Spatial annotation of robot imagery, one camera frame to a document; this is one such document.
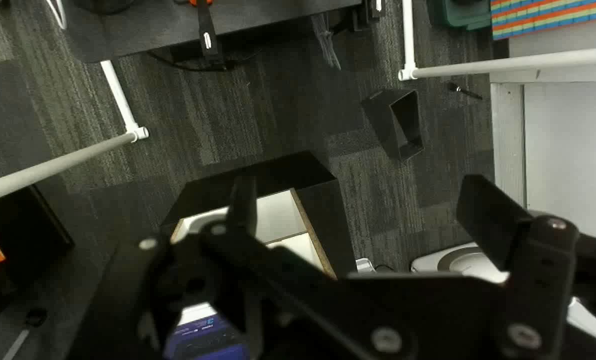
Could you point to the white plastic pipe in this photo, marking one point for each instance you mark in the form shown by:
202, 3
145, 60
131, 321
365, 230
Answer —
510, 65
409, 33
45, 170
118, 96

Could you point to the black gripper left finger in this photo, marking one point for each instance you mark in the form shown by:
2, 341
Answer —
245, 267

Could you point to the small black tool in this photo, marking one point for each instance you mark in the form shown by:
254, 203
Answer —
462, 91

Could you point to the white shelf unit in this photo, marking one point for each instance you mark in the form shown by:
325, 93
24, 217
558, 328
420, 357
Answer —
565, 146

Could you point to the green plastic bin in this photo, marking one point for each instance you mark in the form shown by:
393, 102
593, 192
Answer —
465, 12

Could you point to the colourful striped mat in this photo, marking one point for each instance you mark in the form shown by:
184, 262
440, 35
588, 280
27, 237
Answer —
550, 17

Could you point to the black case orange label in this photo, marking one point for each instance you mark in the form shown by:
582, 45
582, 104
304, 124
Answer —
24, 253

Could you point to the black box white interior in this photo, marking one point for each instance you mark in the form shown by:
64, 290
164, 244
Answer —
311, 200

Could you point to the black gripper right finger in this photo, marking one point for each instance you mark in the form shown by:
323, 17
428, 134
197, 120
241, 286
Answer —
538, 280

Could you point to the small open black box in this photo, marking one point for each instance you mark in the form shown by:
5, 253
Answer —
394, 123

